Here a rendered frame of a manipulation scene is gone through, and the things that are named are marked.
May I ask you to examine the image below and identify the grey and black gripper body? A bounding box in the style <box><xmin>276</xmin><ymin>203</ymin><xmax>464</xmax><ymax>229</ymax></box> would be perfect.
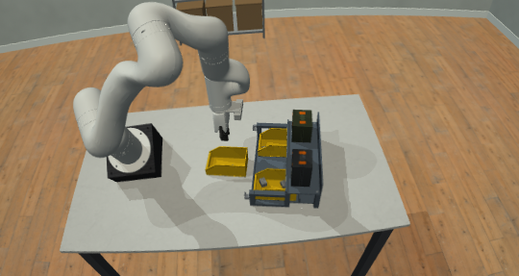
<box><xmin>213</xmin><ymin>111</ymin><xmax>230</xmax><ymax>133</ymax></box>

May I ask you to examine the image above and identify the yellow open-front bin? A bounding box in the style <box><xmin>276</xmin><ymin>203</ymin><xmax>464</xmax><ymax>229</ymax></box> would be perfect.
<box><xmin>254</xmin><ymin>168</ymin><xmax>297</xmax><ymax>201</ymax></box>
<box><xmin>206</xmin><ymin>146</ymin><xmax>248</xmax><ymax>177</ymax></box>
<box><xmin>258</xmin><ymin>128</ymin><xmax>287</xmax><ymax>157</ymax></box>

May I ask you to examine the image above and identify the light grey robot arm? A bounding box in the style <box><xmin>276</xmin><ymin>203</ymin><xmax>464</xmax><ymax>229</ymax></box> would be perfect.
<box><xmin>73</xmin><ymin>2</ymin><xmax>250</xmax><ymax>173</ymax></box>

